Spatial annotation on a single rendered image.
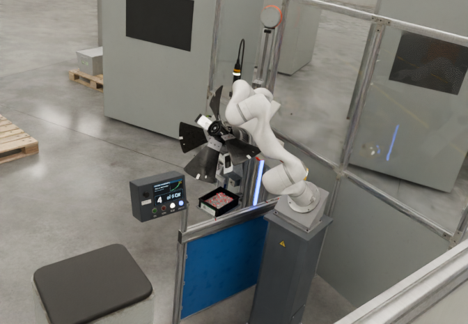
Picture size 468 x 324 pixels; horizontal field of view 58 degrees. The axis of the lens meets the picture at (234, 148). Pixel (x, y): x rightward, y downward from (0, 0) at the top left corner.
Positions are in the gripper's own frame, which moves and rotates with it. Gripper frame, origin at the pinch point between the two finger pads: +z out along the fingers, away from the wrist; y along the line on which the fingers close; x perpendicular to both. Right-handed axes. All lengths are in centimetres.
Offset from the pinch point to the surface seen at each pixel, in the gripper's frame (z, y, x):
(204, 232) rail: -38, -40, -67
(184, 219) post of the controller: -38, -54, -53
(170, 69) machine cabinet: 223, 82, -59
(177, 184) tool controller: -40, -62, -27
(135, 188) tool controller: -36, -83, -26
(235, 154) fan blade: -17.0, -7.0, -32.9
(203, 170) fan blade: -1, -18, -51
